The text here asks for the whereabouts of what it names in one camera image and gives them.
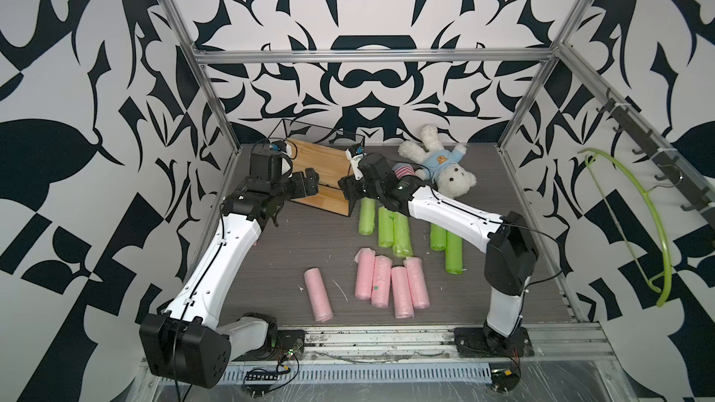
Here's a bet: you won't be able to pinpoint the white teddy bear blue shirt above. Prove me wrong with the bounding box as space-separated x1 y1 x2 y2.
398 125 477 198

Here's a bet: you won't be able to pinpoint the green plastic hanger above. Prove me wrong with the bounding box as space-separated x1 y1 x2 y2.
579 148 673 308

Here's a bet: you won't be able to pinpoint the green trash bag roll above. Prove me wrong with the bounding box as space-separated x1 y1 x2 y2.
444 232 464 275
392 212 413 258
378 207 395 249
430 223 447 251
359 197 376 236

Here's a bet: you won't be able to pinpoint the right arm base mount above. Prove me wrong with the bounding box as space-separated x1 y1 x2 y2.
452 325 534 358

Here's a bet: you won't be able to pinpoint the black connector box cables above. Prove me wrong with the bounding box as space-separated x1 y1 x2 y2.
241 367 289 398

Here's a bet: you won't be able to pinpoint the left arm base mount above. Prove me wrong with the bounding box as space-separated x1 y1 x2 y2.
238 313 306 361

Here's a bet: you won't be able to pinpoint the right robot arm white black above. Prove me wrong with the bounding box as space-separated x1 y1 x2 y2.
339 148 539 344

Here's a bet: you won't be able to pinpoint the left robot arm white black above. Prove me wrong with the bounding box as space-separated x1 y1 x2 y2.
139 141 320 388

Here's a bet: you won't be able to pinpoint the small doll striped hat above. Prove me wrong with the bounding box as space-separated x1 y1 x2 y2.
392 163 415 179

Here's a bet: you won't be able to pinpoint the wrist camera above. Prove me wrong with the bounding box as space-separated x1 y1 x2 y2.
269 141 292 159
346 143 365 181

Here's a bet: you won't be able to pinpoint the black wall hook rack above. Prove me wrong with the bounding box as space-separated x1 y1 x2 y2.
596 89 714 224

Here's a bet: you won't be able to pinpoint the pink trash bag roll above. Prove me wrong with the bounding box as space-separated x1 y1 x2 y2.
371 255 393 308
355 248 375 301
391 266 414 319
403 257 430 309
304 267 333 323

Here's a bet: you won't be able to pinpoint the wooden wire shelf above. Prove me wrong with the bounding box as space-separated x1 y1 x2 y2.
269 118 365 217

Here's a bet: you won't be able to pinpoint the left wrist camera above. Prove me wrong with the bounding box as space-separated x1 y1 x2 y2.
269 141 292 159

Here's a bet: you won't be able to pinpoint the black round floor plug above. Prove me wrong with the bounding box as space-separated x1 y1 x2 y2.
491 365 521 394

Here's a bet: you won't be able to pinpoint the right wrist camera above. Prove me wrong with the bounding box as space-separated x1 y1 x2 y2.
346 143 365 181

